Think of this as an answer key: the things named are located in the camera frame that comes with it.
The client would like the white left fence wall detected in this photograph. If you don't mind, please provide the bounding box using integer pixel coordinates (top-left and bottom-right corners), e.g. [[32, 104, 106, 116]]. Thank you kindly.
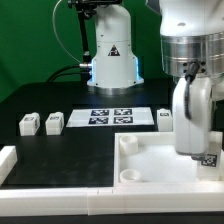
[[0, 146, 18, 186]]

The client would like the white square tabletop part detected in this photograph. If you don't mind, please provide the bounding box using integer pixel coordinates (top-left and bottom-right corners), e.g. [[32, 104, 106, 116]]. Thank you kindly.
[[114, 132, 224, 186]]

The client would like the black thick cable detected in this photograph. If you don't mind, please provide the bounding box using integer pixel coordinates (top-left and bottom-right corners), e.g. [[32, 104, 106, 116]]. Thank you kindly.
[[46, 63, 92, 84]]

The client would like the white front fence wall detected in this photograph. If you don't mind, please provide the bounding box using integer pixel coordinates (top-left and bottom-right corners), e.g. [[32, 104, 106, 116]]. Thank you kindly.
[[0, 182, 224, 217]]

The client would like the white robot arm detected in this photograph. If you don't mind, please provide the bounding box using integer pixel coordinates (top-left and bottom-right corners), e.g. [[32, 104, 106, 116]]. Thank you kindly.
[[87, 0, 224, 160]]

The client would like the white fence wall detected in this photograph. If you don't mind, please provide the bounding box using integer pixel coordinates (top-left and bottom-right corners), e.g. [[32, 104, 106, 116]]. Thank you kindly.
[[0, 182, 224, 217], [0, 146, 18, 186]]

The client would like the black camera stand pole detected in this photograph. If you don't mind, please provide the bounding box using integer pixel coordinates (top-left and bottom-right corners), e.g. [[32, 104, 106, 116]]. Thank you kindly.
[[68, 0, 96, 63]]

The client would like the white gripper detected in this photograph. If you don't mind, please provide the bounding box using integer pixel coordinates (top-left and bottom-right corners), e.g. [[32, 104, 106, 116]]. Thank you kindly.
[[172, 77, 224, 160]]

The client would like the white sheet with markers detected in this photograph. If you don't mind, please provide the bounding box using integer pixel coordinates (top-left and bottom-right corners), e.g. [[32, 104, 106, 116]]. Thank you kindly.
[[67, 107, 154, 127]]

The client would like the grey thin cable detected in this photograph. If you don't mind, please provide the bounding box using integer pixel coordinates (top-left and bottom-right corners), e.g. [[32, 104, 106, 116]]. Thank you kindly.
[[52, 0, 83, 64]]

